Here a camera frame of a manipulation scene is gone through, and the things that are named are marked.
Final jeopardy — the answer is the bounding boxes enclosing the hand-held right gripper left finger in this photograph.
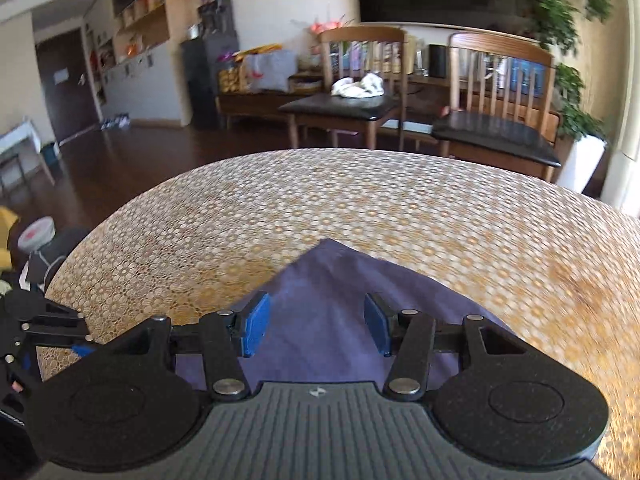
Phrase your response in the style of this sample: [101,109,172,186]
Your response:
[122,291,272,402]

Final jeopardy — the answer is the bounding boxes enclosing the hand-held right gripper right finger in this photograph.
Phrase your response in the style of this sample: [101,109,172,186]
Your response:
[364,292,523,401]

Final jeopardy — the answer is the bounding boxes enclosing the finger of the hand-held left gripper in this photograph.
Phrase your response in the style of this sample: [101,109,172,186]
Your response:
[22,324,96,357]
[0,290,86,328]

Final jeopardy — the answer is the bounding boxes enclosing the purple pants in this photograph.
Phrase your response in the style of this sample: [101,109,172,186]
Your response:
[172,238,516,396]

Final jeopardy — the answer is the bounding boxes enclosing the dark garment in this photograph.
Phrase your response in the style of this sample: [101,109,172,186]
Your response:
[27,227,93,291]

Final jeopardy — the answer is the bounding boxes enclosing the white plastic tub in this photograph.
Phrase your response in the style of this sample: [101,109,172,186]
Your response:
[17,216,56,253]

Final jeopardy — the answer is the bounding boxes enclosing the yellow cloth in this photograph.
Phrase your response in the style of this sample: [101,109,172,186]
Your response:
[0,205,21,271]

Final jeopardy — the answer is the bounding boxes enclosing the white side table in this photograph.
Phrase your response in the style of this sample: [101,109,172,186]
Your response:
[0,117,56,196]

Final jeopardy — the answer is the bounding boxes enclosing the pile of shoes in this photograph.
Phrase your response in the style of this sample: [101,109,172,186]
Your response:
[101,112,132,132]

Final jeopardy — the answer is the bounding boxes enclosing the wooden chair with black seat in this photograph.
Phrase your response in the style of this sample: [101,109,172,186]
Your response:
[278,26,407,151]
[431,32,563,183]

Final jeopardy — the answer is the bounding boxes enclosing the dark wooden door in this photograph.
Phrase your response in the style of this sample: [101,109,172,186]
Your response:
[35,27,101,146]

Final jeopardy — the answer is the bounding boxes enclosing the white crumpled cloth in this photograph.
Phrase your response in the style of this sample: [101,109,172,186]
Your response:
[331,73,386,99]

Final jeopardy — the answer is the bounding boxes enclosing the black tall cabinet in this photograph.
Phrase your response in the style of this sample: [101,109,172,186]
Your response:
[181,34,240,130]

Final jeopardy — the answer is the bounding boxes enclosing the snack jar with purple lid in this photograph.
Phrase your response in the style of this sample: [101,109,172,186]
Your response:
[217,55,246,93]

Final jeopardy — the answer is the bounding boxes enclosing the grey shopping bag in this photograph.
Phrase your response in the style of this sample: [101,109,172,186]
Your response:
[242,50,297,92]

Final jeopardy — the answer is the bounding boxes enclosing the black speaker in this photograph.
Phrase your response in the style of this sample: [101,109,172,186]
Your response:
[429,45,448,78]

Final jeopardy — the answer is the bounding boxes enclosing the yellow snack bag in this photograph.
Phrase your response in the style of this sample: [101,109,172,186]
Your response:
[234,44,285,61]

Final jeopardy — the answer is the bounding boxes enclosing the blue printed box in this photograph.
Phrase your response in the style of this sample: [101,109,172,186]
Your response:
[505,57,546,96]

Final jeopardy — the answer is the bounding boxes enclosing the black coffee machine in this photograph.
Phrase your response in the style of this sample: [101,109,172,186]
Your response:
[197,0,235,40]

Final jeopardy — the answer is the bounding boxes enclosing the white standing air conditioner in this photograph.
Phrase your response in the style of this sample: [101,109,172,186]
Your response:
[600,0,640,211]

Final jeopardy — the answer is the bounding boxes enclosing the green potted plant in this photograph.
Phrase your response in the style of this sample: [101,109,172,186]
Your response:
[530,0,618,193]

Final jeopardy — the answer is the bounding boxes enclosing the white wall shelf unit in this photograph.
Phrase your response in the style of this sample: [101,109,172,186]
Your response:
[82,0,191,126]

